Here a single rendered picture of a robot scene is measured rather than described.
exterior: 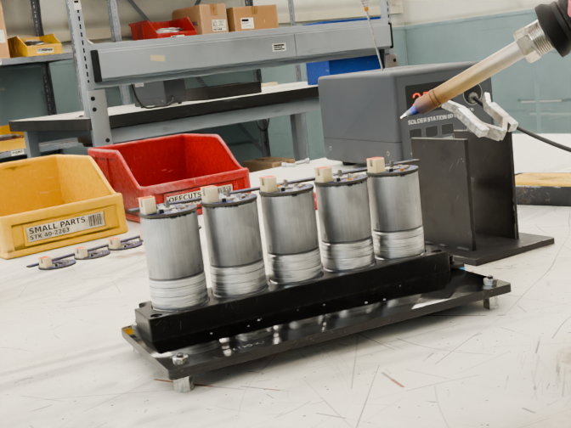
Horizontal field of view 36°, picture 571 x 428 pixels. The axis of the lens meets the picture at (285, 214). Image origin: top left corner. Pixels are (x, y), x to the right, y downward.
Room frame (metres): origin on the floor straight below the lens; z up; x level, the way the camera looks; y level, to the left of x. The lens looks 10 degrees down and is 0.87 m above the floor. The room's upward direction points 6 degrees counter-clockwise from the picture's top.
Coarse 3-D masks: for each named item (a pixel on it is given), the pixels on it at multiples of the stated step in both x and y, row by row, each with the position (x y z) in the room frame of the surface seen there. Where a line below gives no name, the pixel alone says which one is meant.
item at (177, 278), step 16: (160, 208) 0.37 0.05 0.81; (144, 224) 0.37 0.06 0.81; (160, 224) 0.36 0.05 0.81; (176, 224) 0.36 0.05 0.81; (192, 224) 0.37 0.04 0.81; (144, 240) 0.37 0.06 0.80; (160, 240) 0.36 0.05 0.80; (176, 240) 0.36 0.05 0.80; (192, 240) 0.37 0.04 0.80; (160, 256) 0.36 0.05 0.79; (176, 256) 0.36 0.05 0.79; (192, 256) 0.36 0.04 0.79; (160, 272) 0.36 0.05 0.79; (176, 272) 0.36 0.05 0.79; (192, 272) 0.36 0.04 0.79; (160, 288) 0.36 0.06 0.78; (176, 288) 0.36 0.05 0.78; (192, 288) 0.36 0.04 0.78; (160, 304) 0.36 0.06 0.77; (176, 304) 0.36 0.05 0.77; (192, 304) 0.36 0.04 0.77
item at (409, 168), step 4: (388, 168) 0.41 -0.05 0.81; (392, 168) 0.41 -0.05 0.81; (400, 168) 0.42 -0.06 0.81; (404, 168) 0.42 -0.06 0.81; (408, 168) 0.42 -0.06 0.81; (412, 168) 0.41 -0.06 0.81; (416, 168) 0.41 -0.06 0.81; (368, 172) 0.42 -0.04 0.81; (372, 172) 0.41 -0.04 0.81; (380, 172) 0.41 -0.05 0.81; (384, 172) 0.41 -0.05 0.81; (388, 172) 0.41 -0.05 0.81; (392, 172) 0.41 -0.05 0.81; (396, 172) 0.41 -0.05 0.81; (400, 172) 0.41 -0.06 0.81; (404, 172) 0.41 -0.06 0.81; (408, 172) 0.41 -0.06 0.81; (376, 176) 0.41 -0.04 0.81; (380, 176) 0.41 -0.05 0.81
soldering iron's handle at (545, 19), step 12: (564, 0) 0.38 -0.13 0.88; (540, 12) 0.38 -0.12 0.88; (552, 12) 0.38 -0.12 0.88; (564, 12) 0.37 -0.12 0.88; (540, 24) 0.38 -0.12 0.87; (552, 24) 0.37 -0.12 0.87; (564, 24) 0.37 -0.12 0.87; (552, 36) 0.37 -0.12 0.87; (564, 36) 0.37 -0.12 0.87; (564, 48) 0.38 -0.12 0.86
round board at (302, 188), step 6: (294, 186) 0.40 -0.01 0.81; (300, 186) 0.39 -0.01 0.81; (306, 186) 0.39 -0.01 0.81; (312, 186) 0.39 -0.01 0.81; (264, 192) 0.39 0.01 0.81; (270, 192) 0.39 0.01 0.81; (276, 192) 0.39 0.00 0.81; (282, 192) 0.38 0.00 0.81; (288, 192) 0.38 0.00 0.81; (294, 192) 0.38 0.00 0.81; (300, 192) 0.39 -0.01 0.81
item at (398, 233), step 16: (368, 176) 0.42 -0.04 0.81; (384, 176) 0.41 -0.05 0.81; (400, 176) 0.41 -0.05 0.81; (416, 176) 0.41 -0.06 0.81; (384, 192) 0.41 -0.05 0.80; (400, 192) 0.41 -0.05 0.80; (416, 192) 0.41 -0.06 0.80; (384, 208) 0.41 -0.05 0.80; (400, 208) 0.41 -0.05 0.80; (416, 208) 0.41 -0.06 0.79; (384, 224) 0.41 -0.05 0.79; (400, 224) 0.41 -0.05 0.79; (416, 224) 0.41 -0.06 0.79; (384, 240) 0.41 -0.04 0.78; (400, 240) 0.41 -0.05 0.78; (416, 240) 0.41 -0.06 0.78; (384, 256) 0.41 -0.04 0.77; (400, 256) 0.41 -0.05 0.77
